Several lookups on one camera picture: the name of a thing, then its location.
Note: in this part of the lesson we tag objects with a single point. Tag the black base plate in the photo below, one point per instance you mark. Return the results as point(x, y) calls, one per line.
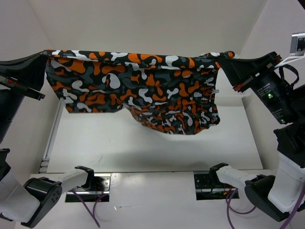
point(99, 187)
point(206, 190)

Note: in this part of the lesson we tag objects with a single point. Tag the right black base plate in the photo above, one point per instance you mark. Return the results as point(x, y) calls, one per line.
point(206, 190)

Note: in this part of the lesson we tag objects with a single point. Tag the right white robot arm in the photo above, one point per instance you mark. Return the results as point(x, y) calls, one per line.
point(282, 195)

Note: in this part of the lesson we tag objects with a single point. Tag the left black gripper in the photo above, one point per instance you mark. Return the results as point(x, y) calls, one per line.
point(31, 70)

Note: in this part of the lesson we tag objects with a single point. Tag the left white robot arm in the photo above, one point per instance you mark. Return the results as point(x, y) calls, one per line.
point(29, 203)

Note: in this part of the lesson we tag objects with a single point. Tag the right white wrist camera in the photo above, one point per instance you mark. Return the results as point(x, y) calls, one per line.
point(297, 47)

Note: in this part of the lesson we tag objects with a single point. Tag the orange camouflage shorts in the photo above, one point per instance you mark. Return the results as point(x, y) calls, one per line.
point(167, 93)

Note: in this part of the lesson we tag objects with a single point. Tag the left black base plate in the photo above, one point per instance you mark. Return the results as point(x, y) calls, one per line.
point(99, 187)

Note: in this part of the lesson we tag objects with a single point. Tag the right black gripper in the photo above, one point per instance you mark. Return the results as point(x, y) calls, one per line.
point(238, 70)

